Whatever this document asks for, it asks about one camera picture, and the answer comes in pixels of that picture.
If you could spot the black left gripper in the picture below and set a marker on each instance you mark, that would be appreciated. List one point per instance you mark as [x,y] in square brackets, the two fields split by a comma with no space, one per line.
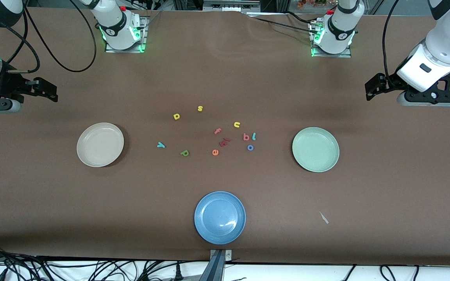
[390,82]

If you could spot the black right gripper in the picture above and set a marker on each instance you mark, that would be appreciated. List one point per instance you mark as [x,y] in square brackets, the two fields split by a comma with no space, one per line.
[7,85]

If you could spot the yellow foam letter p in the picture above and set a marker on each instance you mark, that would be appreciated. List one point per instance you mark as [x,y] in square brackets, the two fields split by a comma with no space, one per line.
[176,116]

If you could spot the green foam letter p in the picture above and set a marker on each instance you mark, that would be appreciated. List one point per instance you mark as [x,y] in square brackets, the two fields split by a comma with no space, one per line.
[183,153]

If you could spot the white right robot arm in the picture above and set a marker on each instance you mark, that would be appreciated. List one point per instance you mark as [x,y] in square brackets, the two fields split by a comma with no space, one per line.
[117,29]

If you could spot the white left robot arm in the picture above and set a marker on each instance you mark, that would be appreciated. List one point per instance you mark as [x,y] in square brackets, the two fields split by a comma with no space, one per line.
[340,31]

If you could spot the beige brown plate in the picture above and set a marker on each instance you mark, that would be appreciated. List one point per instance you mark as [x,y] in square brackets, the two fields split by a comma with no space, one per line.
[100,145]

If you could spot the pale green plate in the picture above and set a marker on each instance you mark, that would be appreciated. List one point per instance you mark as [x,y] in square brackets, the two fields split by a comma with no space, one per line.
[315,150]

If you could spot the orange decoration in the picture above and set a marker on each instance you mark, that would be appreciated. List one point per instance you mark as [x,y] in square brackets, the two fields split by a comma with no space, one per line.
[311,3]

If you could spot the white paper scrap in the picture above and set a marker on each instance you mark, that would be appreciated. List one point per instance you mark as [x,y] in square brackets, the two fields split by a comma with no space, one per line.
[324,217]

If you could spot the brown table cover sheet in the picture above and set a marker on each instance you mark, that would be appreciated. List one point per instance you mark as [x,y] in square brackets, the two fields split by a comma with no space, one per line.
[225,78]

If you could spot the grey metal box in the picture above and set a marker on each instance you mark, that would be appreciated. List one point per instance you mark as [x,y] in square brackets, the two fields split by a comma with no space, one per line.
[229,6]

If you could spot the blue plate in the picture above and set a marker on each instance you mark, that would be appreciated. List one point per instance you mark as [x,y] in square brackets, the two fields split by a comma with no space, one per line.
[220,217]

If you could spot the black power plug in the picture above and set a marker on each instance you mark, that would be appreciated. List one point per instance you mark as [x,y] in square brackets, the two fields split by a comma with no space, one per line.
[178,273]

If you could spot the aluminium profile bar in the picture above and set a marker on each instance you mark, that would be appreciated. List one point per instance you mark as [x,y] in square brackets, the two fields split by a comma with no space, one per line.
[217,265]

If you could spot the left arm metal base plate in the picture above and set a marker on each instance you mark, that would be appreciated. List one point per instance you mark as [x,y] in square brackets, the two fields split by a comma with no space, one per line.
[346,54]

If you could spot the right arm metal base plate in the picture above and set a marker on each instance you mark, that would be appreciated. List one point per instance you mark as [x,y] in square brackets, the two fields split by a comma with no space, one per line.
[143,35]

